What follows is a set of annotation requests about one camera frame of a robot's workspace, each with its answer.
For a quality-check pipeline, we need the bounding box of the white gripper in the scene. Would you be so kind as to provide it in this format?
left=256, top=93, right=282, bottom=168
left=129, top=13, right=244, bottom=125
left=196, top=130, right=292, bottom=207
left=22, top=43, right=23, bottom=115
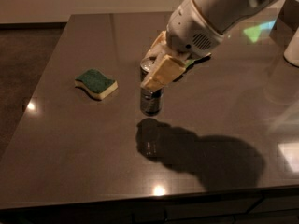
left=141, top=0, right=223, bottom=92

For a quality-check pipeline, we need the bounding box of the silver redbull can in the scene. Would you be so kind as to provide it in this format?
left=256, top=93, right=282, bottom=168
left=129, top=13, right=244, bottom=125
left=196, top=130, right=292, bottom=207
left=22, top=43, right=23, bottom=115
left=140, top=58, right=164, bottom=117

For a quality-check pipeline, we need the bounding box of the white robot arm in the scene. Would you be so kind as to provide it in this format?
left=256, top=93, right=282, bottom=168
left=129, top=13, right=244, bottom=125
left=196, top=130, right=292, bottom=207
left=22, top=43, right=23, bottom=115
left=141, top=0, right=277, bottom=92

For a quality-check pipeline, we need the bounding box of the green yellow sponge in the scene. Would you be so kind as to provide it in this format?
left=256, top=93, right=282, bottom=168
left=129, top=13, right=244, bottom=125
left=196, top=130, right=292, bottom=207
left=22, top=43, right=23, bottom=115
left=75, top=69, right=118, bottom=101

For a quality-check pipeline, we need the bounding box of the green snack bag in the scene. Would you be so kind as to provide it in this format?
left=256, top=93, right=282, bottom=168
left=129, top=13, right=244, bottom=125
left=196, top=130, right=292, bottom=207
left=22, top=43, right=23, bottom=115
left=185, top=56, right=210, bottom=70

